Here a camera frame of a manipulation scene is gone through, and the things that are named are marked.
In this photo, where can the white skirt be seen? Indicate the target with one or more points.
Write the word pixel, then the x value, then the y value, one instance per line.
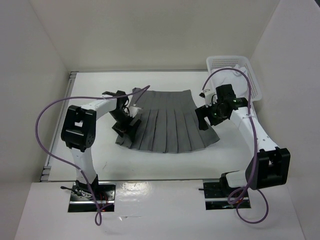
pixel 235 78

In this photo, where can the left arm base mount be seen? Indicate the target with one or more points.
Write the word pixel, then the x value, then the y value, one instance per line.
pixel 83 202

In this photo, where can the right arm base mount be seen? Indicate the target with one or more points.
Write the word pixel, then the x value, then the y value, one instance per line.
pixel 216 196

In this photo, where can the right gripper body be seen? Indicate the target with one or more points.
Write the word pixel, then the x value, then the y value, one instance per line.
pixel 215 115

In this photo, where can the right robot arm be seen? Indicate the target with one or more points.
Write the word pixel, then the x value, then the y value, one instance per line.
pixel 269 165

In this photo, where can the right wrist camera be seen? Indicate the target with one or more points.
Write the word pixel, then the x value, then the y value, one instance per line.
pixel 209 97

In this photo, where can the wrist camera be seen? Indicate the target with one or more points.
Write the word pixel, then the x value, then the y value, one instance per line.
pixel 209 97
pixel 134 110

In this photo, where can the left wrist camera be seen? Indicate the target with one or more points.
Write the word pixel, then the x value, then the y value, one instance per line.
pixel 134 110

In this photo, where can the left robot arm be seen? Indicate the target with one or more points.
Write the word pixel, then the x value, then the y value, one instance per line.
pixel 79 133

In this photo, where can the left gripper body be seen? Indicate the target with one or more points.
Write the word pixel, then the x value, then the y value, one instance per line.
pixel 119 116

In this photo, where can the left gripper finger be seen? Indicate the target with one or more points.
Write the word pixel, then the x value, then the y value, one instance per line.
pixel 132 130
pixel 120 128

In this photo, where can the grey pleated skirt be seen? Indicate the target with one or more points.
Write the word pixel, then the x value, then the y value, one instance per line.
pixel 169 123

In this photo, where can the white plastic basket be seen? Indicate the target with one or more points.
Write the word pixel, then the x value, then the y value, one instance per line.
pixel 239 63

